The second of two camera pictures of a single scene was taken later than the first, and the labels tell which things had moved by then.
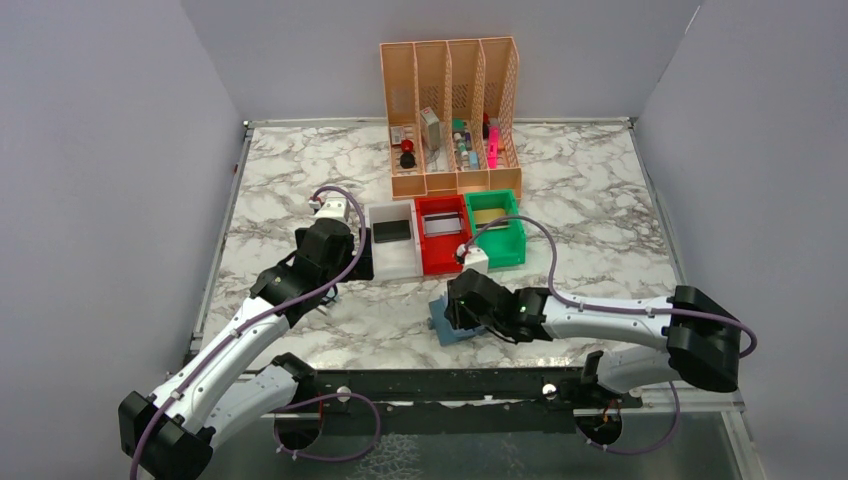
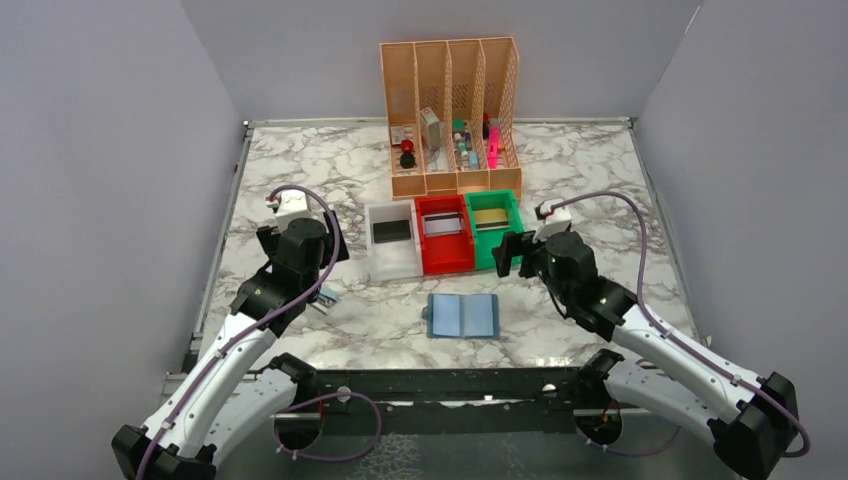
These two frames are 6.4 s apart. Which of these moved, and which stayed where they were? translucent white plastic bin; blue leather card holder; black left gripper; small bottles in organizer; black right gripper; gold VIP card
Moved: black right gripper; black left gripper
Stayed: translucent white plastic bin; blue leather card holder; small bottles in organizer; gold VIP card
